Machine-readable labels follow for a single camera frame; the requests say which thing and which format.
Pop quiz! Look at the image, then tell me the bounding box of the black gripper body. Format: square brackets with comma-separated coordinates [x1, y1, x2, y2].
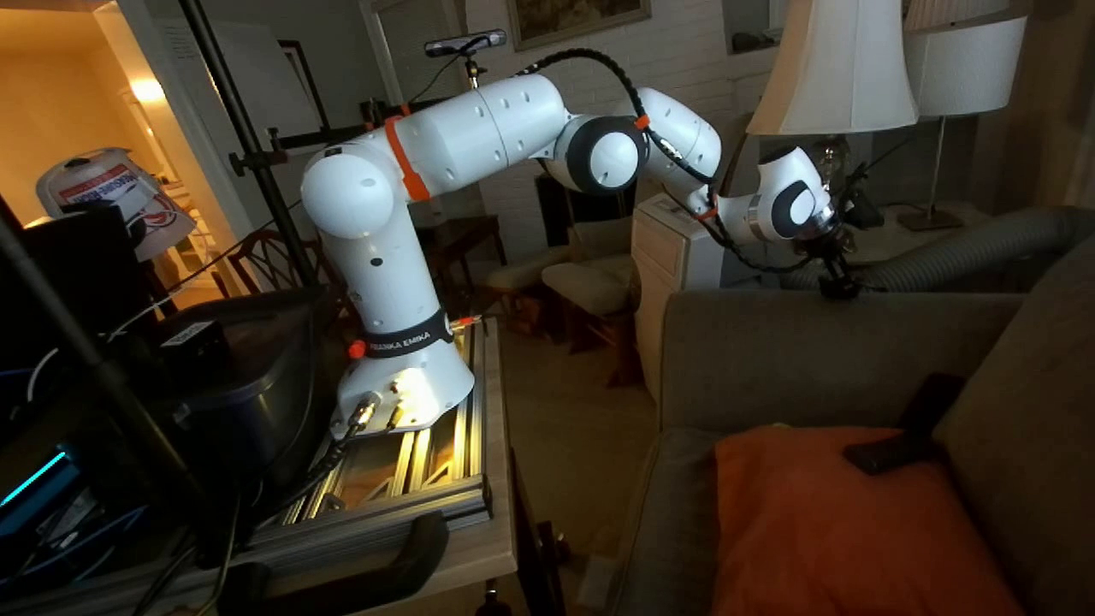
[831, 168, 886, 238]

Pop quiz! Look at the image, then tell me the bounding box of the white sign with red print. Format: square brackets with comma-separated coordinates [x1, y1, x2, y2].
[30, 149, 199, 264]

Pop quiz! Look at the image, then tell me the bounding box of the laptop with lit screen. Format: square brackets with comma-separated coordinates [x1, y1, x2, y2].
[0, 439, 105, 552]

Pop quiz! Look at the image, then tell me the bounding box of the thick dark pole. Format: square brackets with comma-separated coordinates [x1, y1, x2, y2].
[0, 220, 232, 560]

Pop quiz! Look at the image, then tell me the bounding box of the large white table lamp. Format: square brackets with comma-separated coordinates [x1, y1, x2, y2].
[746, 0, 924, 259]

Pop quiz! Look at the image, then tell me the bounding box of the black cart handle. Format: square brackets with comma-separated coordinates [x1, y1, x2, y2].
[217, 511, 454, 616]

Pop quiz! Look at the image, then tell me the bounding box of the black camera on stand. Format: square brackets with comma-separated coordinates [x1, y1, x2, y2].
[421, 26, 508, 63]

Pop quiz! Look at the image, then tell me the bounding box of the grey remote control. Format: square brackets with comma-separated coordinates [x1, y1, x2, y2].
[842, 369, 973, 479]

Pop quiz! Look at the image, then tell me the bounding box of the black equipment case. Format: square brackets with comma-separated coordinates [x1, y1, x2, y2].
[152, 292, 338, 493]

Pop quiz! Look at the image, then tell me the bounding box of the wooden robot cart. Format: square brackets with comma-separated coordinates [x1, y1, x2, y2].
[0, 314, 524, 616]

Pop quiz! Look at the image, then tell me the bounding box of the black monitor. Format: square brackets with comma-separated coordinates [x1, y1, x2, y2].
[0, 200, 159, 380]

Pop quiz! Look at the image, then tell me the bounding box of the beige chair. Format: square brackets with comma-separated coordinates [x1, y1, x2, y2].
[484, 216, 644, 357]

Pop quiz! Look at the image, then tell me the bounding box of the small white table lamp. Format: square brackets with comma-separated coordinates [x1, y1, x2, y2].
[902, 9, 1029, 238]

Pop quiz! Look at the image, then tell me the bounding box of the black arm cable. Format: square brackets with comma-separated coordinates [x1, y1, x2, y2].
[527, 44, 834, 281]

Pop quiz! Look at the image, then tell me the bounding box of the grey fabric sofa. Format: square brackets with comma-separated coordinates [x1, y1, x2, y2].
[603, 202, 1095, 616]

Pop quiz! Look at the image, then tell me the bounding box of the framed wall picture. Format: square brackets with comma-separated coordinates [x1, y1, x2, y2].
[502, 0, 656, 50]

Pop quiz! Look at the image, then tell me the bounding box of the black stand pole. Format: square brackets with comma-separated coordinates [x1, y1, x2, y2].
[178, 0, 320, 295]

